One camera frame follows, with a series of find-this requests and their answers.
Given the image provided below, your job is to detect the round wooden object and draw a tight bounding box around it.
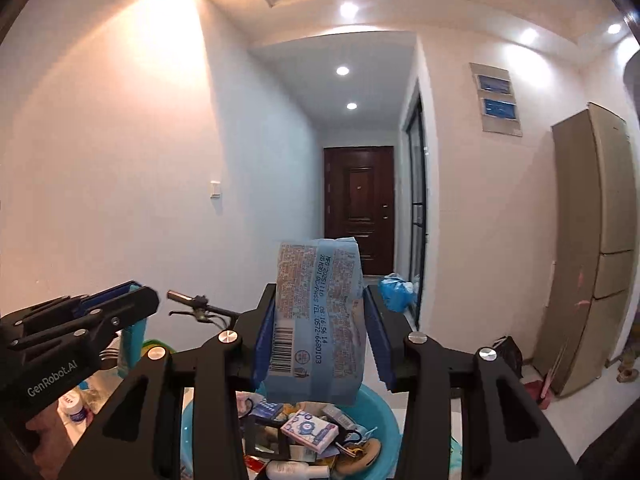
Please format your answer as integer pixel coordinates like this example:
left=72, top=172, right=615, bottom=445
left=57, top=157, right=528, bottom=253
left=335, top=437, right=383, bottom=478

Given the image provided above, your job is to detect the blue printed tissue packet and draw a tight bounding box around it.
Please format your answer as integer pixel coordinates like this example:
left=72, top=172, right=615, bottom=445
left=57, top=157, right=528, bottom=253
left=262, top=236, right=368, bottom=407

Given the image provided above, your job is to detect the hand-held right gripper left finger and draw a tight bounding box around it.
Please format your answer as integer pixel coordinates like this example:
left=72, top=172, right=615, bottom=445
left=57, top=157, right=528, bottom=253
left=70, top=282, right=278, bottom=480

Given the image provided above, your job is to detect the black framed glass door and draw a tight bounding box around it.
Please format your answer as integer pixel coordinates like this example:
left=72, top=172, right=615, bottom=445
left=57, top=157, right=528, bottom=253
left=402, top=85, right=430, bottom=321

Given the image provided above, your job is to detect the red dustpan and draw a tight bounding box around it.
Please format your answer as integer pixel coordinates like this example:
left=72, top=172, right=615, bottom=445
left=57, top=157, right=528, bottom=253
left=522, top=380, right=554, bottom=409

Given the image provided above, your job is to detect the black display case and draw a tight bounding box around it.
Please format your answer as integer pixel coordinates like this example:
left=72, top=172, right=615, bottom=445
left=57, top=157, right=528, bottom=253
left=243, top=420, right=291, bottom=461

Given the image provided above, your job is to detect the gold refrigerator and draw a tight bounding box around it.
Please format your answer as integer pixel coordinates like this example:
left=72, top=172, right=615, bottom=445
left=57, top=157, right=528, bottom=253
left=532, top=102, right=632, bottom=398

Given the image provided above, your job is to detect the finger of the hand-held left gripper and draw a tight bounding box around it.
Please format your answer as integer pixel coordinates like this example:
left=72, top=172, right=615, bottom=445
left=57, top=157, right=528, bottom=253
left=7, top=285, right=162, bottom=358
left=0, top=280, right=145, bottom=338

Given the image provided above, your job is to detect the white plastic bottle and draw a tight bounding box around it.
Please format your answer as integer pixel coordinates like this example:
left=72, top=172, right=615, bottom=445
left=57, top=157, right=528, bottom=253
left=266, top=460, right=331, bottom=480

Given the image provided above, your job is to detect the blue plastic basin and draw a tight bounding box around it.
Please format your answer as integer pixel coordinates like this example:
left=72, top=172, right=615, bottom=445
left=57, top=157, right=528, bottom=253
left=182, top=382, right=402, bottom=480

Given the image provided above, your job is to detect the red and white box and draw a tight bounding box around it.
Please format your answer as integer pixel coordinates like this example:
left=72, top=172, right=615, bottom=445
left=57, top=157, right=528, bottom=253
left=244, top=452, right=268, bottom=478

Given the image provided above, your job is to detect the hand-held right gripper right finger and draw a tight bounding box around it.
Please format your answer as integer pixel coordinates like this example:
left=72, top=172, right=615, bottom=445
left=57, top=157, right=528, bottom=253
left=362, top=284, right=585, bottom=480

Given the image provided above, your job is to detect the brown entrance door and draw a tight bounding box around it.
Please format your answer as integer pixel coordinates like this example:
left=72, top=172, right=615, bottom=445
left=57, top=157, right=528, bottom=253
left=323, top=146, right=396, bottom=276

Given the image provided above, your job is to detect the black scooter handlebar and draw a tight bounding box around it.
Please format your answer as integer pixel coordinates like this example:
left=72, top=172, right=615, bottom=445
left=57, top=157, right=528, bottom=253
left=166, top=290, right=242, bottom=332

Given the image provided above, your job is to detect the green wipes pack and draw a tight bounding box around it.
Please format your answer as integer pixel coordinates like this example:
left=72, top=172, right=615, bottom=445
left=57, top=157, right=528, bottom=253
left=449, top=435, right=469, bottom=477

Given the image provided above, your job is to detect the blue plastic bag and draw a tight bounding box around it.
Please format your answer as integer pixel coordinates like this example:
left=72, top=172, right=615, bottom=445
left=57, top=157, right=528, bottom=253
left=378, top=273, right=418, bottom=314

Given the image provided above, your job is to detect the grey electrical panel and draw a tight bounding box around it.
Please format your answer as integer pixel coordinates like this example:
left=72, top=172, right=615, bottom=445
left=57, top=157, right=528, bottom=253
left=470, top=62, right=524, bottom=137

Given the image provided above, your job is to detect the white small box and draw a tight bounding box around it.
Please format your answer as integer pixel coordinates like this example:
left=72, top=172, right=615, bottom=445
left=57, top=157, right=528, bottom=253
left=322, top=406, right=358, bottom=431

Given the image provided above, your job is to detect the person's left hand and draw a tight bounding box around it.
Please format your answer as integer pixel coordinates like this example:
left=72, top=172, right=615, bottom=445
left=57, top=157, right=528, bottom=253
left=26, top=402, right=77, bottom=467

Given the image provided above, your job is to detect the black plastic bag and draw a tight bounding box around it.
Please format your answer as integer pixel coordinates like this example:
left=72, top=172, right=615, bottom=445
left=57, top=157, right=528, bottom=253
left=492, top=336, right=524, bottom=379

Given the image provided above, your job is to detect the blue dotted small box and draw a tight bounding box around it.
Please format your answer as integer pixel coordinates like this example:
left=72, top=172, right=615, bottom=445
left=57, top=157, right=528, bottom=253
left=250, top=400, right=283, bottom=421

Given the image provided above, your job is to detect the white cartoon tissue pack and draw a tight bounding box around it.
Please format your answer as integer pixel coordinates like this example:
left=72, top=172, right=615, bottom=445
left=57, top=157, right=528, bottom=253
left=280, top=410, right=340, bottom=451

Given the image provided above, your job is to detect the white pill bottle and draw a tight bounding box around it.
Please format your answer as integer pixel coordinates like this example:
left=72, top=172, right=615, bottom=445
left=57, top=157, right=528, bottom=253
left=65, top=392, right=91, bottom=423

